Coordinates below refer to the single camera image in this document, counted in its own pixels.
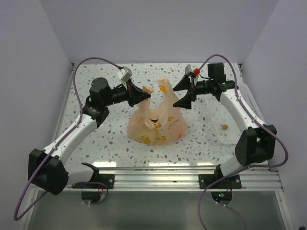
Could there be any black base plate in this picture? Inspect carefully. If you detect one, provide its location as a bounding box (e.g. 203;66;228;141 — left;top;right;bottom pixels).
71;174;115;189
198;174;242;189

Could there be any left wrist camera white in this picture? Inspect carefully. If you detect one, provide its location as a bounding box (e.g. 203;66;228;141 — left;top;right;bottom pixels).
117;67;132;83

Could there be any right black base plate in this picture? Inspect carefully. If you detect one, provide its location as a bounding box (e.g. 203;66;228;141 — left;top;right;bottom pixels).
198;174;242;189

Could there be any orange translucent plastic bag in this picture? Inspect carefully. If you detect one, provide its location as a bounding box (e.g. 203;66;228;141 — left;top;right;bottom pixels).
127;78;188;146

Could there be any aluminium rail frame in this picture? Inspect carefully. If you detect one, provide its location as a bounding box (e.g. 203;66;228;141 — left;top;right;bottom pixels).
28;62;286;230

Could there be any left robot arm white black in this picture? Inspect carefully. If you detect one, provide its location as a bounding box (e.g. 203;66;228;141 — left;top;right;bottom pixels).
28;78;151;195

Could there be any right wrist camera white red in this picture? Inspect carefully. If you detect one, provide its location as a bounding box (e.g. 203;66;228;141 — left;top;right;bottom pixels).
185;64;200;80

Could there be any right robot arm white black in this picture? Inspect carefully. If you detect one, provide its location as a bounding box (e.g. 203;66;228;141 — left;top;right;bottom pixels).
173;63;277;188

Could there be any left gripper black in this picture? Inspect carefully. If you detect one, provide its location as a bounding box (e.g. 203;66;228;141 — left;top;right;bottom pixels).
103;78;150;107

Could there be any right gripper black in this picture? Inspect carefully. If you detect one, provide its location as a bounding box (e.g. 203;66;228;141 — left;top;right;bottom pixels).
172;73;213;110

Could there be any white plastic tray basket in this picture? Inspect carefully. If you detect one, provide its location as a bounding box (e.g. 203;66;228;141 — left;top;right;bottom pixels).
205;89;258;145

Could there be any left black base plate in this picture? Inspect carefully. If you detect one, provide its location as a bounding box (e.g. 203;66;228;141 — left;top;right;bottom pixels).
71;174;115;189

